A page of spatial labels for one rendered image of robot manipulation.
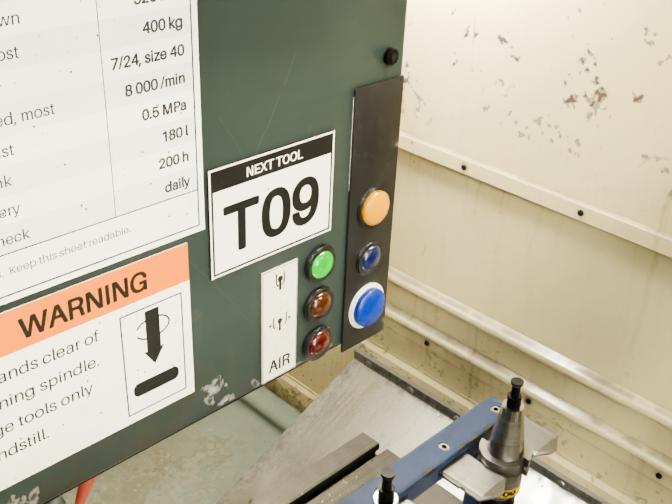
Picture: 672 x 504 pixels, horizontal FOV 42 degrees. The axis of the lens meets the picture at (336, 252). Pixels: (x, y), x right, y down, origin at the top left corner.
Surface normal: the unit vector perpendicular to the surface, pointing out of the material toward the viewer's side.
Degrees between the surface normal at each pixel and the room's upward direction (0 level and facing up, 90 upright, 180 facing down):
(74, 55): 90
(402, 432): 24
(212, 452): 0
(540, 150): 90
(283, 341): 90
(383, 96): 90
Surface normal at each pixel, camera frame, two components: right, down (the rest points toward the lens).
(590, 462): -0.71, 0.32
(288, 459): -0.26, -0.63
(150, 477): 0.04, -0.87
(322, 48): 0.70, 0.37
